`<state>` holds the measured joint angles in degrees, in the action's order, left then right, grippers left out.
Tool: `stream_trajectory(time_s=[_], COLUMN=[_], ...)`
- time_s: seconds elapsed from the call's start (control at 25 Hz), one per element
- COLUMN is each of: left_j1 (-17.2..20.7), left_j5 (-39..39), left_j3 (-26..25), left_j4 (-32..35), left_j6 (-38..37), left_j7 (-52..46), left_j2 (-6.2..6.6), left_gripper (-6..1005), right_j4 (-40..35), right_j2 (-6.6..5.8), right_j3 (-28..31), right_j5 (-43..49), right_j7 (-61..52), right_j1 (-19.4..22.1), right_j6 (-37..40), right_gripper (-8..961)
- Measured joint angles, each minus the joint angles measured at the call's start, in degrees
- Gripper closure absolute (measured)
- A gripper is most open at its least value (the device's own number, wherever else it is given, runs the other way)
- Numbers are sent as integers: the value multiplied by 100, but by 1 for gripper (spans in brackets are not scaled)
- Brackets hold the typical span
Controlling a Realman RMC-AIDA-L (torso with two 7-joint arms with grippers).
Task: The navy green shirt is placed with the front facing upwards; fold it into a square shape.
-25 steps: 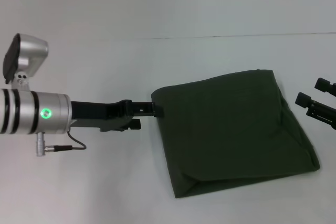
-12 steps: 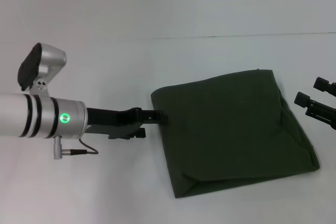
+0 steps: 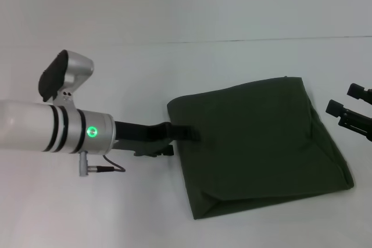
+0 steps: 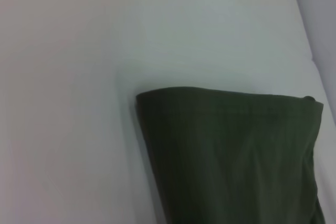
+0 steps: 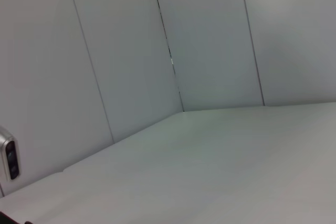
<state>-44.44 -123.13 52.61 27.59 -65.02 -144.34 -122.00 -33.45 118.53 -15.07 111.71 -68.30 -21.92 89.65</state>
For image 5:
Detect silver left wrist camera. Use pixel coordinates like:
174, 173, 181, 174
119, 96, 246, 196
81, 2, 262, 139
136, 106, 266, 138
0, 125, 21, 183

